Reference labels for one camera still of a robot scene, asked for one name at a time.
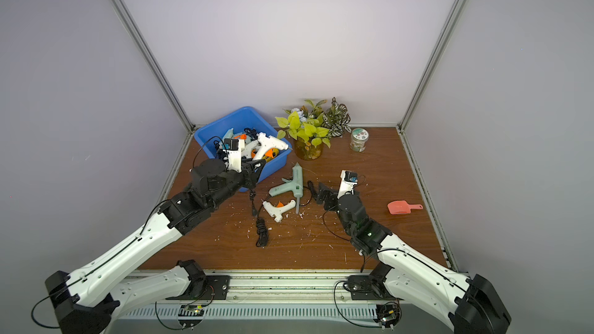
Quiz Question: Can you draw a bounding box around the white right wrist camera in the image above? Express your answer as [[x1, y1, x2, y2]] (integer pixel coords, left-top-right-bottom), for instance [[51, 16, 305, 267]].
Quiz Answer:
[[337, 170, 358, 199]]

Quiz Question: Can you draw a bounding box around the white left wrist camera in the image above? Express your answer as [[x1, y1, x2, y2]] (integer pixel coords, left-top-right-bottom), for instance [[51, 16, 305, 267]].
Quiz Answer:
[[224, 139, 245, 173]]

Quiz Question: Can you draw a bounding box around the striped dark leaf plant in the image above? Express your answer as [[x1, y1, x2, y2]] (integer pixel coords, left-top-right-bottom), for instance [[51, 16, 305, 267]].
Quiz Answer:
[[323, 97, 352, 138]]

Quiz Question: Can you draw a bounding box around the green leafy potted plant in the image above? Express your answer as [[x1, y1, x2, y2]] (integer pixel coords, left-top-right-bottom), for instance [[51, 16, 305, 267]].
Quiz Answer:
[[275, 100, 331, 161]]

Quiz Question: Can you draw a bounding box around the aluminium front rail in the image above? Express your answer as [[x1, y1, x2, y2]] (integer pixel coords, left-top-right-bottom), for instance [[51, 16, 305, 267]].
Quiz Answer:
[[99, 268, 465, 321]]

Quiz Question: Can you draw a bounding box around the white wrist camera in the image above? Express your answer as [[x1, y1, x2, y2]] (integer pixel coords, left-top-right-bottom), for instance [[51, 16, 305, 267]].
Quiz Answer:
[[224, 139, 245, 173], [337, 170, 358, 199]]

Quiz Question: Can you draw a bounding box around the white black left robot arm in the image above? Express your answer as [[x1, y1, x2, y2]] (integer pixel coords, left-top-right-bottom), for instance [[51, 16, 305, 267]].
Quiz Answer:
[[45, 159, 266, 333]]

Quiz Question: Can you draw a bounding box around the white orange glue gun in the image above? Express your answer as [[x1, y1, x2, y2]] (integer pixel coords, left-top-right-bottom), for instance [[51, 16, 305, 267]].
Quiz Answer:
[[263, 199, 296, 223], [253, 132, 289, 160]]

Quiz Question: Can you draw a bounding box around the long mint glue gun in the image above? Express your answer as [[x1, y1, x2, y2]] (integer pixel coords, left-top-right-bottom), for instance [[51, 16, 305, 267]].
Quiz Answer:
[[269, 163, 304, 213]]

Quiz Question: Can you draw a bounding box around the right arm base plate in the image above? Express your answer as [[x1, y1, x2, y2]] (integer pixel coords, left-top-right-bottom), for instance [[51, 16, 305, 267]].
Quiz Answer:
[[343, 275, 394, 301]]

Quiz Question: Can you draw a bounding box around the black coiled power cable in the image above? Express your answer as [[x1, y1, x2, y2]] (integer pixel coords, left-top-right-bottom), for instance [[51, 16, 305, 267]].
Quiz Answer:
[[249, 189, 271, 249]]

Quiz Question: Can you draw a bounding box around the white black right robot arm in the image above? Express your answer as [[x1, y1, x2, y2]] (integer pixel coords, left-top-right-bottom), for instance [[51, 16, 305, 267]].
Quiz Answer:
[[312, 183, 511, 333]]

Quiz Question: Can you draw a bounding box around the blue plastic storage box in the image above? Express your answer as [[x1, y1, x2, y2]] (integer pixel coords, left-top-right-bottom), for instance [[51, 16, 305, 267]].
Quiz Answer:
[[194, 107, 292, 182]]

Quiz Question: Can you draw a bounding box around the small clear glass jar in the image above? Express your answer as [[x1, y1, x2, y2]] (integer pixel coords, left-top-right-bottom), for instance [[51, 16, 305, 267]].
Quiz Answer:
[[350, 128, 370, 152]]

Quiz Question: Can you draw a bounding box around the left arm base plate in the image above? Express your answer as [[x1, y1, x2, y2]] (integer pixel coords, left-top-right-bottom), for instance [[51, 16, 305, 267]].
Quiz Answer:
[[167, 275, 231, 301]]

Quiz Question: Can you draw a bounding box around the pink plastic scoop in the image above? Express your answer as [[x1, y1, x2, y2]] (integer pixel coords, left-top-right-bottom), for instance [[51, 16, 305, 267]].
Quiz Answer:
[[388, 200, 424, 215]]

